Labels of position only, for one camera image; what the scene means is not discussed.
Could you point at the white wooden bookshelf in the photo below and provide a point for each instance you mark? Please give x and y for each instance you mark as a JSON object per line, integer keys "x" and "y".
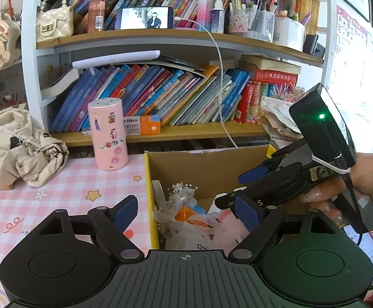
{"x": 29, "y": 70}

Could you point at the white orange toothpaste box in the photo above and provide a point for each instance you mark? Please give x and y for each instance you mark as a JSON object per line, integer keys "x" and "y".
{"x": 144, "y": 125}

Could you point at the row of children's books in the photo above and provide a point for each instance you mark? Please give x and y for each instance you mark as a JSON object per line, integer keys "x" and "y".
{"x": 173, "y": 96}

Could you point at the clear bag with hair ornament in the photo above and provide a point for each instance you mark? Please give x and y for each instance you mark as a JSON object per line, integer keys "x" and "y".
{"x": 180, "y": 195}

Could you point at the white pen cup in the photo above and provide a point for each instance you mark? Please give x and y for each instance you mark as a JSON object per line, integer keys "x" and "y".
{"x": 289, "y": 35}

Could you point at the pink patterned pen holder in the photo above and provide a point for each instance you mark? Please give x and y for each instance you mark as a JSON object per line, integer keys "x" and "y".
{"x": 238, "y": 23}

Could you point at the smartphone with lit screen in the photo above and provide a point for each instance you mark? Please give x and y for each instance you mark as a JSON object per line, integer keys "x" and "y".
{"x": 369, "y": 253}

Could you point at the small white blue bottle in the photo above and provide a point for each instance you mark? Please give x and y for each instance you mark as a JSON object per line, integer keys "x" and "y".
{"x": 217, "y": 19}

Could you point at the cream pearl handbag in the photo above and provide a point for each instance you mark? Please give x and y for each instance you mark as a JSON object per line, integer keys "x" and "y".
{"x": 53, "y": 25}

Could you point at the wall poster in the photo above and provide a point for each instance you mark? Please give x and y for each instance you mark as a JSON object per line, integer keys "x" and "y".
{"x": 346, "y": 38}

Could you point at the small black box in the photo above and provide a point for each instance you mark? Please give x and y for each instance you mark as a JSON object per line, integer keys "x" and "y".
{"x": 313, "y": 45}

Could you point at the pink stickered cylinder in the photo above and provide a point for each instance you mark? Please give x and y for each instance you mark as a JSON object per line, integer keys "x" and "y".
{"x": 108, "y": 134}

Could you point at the yellow cardboard box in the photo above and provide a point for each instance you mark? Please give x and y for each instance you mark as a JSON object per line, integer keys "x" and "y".
{"x": 205, "y": 170}

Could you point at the white desk lamp bar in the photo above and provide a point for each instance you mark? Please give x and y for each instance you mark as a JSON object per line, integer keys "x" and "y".
{"x": 116, "y": 59}

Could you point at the pink checkered table mat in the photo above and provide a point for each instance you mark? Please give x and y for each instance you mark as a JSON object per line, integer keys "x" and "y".
{"x": 61, "y": 186}

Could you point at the person's right hand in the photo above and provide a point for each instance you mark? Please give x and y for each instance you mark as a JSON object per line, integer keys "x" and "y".
{"x": 370, "y": 176}

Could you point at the phone playing video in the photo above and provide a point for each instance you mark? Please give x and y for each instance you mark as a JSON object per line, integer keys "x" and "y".
{"x": 144, "y": 17}

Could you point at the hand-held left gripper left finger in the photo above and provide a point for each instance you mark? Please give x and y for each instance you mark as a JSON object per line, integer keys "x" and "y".
{"x": 125, "y": 213}

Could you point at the cream cloth bag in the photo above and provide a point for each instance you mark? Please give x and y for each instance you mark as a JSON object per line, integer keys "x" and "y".
{"x": 29, "y": 154}

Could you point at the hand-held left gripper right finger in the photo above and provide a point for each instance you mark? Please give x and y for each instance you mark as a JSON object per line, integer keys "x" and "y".
{"x": 245, "y": 213}

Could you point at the blue and orange carton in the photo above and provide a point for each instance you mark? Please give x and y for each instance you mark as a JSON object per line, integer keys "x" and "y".
{"x": 184, "y": 213}

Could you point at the pink white spray bottle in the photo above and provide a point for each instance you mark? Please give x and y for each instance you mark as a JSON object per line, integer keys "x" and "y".
{"x": 204, "y": 9}

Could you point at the white thick open book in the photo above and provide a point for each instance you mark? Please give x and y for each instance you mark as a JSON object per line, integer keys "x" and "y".
{"x": 61, "y": 85}

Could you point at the messy stack of papers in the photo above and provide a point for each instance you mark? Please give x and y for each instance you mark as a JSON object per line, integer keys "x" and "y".
{"x": 279, "y": 118}

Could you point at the pink pump bottle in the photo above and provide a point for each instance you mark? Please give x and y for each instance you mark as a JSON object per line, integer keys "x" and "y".
{"x": 96, "y": 9}

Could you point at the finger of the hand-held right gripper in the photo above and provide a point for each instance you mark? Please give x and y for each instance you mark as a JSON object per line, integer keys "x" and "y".
{"x": 252, "y": 175}
{"x": 224, "y": 201}

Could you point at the clear pen organizer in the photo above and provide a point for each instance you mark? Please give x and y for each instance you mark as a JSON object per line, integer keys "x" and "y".
{"x": 260, "y": 25}

